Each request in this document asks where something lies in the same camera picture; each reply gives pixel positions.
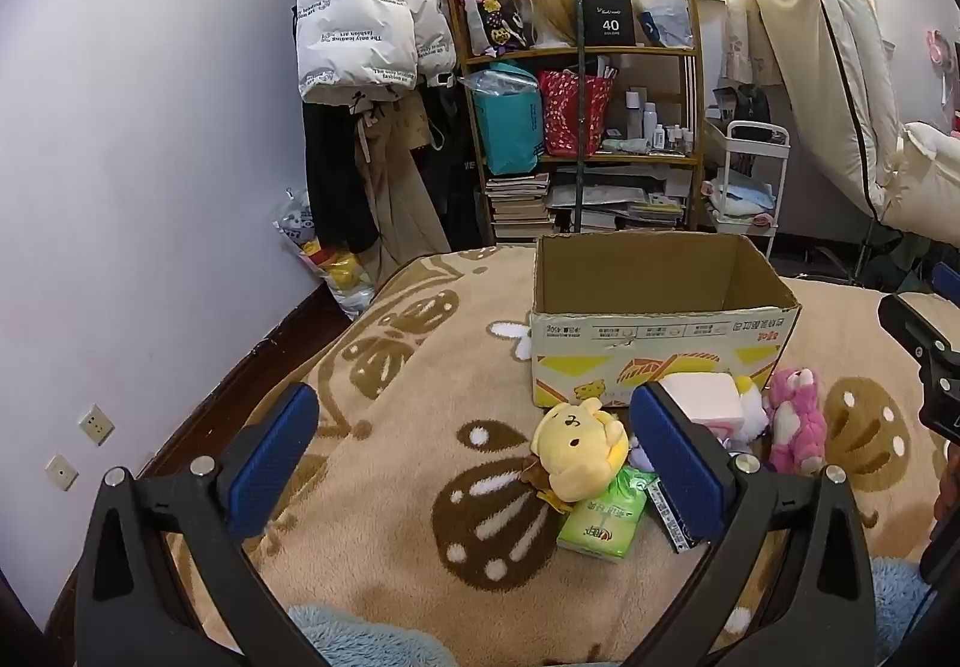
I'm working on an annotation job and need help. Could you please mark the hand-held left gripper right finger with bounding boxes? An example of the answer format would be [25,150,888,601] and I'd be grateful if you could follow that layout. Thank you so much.
[626,382,878,667]

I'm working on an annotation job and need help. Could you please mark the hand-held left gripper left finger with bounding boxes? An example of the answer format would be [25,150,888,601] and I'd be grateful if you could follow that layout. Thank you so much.
[73,382,323,667]

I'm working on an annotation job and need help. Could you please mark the small black packet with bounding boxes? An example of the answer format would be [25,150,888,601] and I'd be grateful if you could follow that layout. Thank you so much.
[645,479,706,555]

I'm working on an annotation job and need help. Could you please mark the white fluffy plush toy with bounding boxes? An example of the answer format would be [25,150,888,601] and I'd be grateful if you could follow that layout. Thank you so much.
[720,374,772,447]

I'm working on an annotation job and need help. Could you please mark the green tissue packet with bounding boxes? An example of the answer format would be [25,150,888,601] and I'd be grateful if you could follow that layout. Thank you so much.
[556,468,661,563]

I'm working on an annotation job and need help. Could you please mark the yellow plush toy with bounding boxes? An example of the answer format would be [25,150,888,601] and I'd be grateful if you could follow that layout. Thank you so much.
[525,397,631,514]

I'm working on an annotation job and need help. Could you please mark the printed cardboard box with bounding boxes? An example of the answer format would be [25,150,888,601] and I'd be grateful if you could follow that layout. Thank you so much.
[527,230,802,409]

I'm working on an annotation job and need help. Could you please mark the pink plush bear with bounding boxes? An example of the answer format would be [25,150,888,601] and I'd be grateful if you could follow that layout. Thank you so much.
[763,367,828,474]

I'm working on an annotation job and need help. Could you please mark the beige brown patterned blanket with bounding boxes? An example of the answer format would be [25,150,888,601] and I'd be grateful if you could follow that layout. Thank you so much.
[139,243,960,667]

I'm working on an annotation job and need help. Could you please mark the light blue fluffy cloth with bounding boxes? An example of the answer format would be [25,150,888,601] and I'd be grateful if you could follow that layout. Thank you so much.
[289,557,938,667]

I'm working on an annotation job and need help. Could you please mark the clear plastic bag of toys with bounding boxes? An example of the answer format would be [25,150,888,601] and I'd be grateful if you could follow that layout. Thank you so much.
[271,187,376,322]

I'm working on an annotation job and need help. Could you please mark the light blue folded cloth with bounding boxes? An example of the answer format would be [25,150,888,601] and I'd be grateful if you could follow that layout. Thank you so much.
[705,176,777,222]

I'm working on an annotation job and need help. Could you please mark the pile of papers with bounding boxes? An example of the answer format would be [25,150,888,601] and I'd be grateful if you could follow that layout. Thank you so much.
[547,164,695,233]

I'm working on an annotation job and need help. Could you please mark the black hanging clothes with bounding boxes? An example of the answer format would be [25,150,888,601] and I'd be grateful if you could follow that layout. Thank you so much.
[302,97,380,252]

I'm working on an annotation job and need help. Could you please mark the white trolley cart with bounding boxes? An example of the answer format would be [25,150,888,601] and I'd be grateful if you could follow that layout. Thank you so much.
[701,119,792,259]

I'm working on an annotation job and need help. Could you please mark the stack of books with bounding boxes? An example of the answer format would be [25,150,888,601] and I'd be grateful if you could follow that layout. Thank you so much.
[484,172,552,242]

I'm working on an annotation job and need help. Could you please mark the beige coat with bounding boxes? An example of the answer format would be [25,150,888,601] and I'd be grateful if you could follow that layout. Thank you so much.
[352,93,451,263]

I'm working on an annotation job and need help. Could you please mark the pink fan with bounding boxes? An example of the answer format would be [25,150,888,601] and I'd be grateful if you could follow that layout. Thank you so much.
[926,28,957,113]

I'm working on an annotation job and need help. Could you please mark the row of toiletry bottles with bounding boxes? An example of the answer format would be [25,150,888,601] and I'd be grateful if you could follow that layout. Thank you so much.
[626,86,695,154]

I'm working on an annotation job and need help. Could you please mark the white folded bedding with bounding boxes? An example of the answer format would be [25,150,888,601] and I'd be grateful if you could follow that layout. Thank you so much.
[739,0,960,233]

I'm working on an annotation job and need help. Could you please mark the red patterned bag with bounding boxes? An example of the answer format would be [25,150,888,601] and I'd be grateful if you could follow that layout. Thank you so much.
[538,69,617,158]

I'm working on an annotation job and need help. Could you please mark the teal bag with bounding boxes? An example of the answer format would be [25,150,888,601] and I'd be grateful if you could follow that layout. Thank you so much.
[471,67,545,177]

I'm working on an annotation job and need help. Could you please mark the green pole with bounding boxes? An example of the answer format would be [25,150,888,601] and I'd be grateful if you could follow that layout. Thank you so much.
[574,0,590,235]

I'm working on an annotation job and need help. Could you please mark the wooden shelf unit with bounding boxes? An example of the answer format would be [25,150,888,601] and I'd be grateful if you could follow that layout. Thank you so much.
[448,0,710,244]

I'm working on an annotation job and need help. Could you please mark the black box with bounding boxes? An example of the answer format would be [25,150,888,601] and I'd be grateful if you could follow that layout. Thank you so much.
[583,0,637,48]

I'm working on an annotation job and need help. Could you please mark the white plastic bag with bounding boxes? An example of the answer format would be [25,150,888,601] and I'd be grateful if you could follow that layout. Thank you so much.
[637,0,695,49]

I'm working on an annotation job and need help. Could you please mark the blond wig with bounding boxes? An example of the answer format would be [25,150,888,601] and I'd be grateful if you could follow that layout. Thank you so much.
[516,0,582,49]

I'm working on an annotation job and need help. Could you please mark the black pink patterned bag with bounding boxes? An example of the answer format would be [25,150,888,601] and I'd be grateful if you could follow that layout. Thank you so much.
[448,0,535,59]

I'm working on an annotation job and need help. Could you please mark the metal bed frame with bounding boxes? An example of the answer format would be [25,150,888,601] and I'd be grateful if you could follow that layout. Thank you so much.
[817,209,923,286]

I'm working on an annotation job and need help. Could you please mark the white wall socket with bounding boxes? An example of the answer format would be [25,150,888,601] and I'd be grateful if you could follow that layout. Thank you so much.
[77,403,115,447]
[45,455,80,492]

